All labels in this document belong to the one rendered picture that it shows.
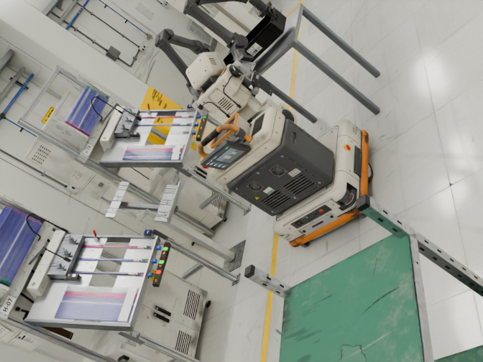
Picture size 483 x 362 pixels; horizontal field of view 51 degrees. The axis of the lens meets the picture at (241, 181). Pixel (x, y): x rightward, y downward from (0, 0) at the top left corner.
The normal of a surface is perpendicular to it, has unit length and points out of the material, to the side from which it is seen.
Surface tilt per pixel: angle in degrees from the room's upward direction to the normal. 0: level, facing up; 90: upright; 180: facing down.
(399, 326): 0
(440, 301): 0
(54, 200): 90
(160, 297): 90
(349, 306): 0
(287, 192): 90
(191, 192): 90
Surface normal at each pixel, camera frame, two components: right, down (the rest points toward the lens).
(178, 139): -0.12, -0.70
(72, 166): -0.13, 0.71
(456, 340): -0.78, -0.50
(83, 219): 0.62, -0.48
